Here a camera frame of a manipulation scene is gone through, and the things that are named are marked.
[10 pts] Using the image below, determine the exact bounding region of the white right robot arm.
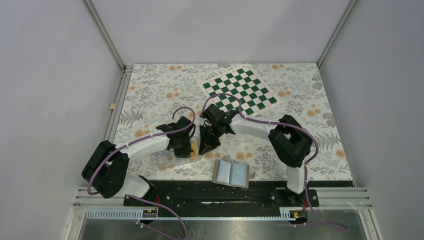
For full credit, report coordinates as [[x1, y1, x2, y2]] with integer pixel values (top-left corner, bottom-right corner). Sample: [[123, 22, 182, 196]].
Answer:
[[198, 104, 317, 206]]

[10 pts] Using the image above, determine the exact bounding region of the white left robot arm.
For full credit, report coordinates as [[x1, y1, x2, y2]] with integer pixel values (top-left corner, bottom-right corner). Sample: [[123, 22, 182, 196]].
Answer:
[[81, 116, 195, 206]]

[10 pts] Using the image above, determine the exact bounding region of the floral tablecloth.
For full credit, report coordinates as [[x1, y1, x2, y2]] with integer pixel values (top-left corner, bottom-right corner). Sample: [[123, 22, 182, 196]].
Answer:
[[113, 63, 354, 181]]

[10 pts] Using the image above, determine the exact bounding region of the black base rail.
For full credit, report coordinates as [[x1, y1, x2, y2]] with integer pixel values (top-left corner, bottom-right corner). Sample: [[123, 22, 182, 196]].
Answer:
[[90, 177, 355, 219]]

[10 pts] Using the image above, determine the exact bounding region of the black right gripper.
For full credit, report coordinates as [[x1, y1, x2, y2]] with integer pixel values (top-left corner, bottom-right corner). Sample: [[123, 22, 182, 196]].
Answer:
[[199, 123, 223, 156]]

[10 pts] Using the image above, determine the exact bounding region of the grey leather card holder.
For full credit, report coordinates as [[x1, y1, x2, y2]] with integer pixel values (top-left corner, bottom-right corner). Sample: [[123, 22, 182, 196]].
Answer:
[[211, 159, 250, 189]]

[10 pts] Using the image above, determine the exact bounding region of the green white chessboard mat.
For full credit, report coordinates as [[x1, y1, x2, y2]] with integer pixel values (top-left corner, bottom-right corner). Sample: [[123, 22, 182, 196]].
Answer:
[[199, 64, 281, 117]]

